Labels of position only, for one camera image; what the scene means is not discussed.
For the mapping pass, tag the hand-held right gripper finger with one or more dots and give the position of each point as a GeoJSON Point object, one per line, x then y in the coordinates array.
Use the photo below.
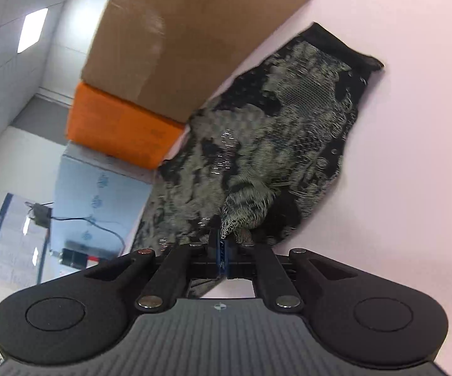
{"type": "Point", "coordinates": [220, 260]}
{"type": "Point", "coordinates": [230, 266]}

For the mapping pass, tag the black floral lace garment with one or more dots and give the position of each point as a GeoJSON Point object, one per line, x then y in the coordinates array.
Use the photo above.
{"type": "Point", "coordinates": [288, 125]}

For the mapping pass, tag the light blue printed box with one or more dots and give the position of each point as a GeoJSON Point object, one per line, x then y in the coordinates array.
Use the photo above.
{"type": "Point", "coordinates": [93, 188]}

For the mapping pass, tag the orange printed box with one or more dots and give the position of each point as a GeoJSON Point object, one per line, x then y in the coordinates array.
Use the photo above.
{"type": "Point", "coordinates": [120, 129]}

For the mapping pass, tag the black power adapter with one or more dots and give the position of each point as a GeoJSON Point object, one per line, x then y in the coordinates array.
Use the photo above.
{"type": "Point", "coordinates": [40, 213]}

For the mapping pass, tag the brown cardboard box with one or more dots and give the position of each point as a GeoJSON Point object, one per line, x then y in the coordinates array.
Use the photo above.
{"type": "Point", "coordinates": [171, 39]}

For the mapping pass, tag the ceiling light panel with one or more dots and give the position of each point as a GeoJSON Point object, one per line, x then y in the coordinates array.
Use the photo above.
{"type": "Point", "coordinates": [32, 29]}

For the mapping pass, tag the blue bordered wall poster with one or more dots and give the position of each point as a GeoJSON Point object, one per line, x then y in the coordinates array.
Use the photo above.
{"type": "Point", "coordinates": [10, 243]}

